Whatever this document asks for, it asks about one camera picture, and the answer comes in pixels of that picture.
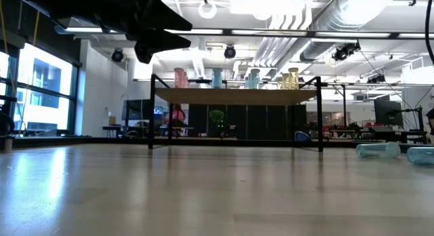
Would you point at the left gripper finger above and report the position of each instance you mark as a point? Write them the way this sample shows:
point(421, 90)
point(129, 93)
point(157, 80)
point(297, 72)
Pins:
point(169, 20)
point(159, 42)

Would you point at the yellow medicine bottle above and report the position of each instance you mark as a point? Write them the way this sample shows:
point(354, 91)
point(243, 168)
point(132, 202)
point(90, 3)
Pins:
point(285, 81)
point(294, 79)

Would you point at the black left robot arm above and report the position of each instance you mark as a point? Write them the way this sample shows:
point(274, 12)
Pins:
point(68, 5)

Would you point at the wooden shelf with black legs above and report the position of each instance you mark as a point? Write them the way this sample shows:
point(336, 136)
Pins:
point(190, 96)

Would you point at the round white pendant lamp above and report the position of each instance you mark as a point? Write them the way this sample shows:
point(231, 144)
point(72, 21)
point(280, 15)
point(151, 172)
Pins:
point(207, 10)

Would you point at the black computer monitor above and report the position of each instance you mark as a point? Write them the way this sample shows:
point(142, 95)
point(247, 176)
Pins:
point(388, 112)
point(137, 110)

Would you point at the person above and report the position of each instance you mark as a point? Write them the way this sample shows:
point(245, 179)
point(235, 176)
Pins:
point(431, 120)
point(178, 116)

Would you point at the small cardboard box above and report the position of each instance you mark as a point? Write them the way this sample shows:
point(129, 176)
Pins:
point(112, 120)

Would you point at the green potted plant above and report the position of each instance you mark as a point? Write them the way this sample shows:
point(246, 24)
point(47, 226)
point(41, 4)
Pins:
point(217, 118)

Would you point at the large glass window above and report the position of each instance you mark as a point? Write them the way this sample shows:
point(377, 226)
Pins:
point(47, 93)

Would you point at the blue rounded object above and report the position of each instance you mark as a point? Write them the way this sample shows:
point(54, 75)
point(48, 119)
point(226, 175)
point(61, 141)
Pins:
point(301, 137)

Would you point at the black ceiling spotlight cluster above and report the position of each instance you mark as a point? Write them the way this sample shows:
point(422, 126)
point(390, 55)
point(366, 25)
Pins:
point(344, 53)

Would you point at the black bar with light strips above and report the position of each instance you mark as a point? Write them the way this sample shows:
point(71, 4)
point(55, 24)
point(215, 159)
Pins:
point(356, 35)

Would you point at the black ceiling camera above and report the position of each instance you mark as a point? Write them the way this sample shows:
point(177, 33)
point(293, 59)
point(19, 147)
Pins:
point(230, 52)
point(117, 55)

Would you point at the black aluminium table frame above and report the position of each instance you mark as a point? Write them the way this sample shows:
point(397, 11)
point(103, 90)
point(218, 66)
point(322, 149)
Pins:
point(68, 141)

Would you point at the silver ventilation duct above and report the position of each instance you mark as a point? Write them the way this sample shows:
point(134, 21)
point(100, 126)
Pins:
point(349, 12)

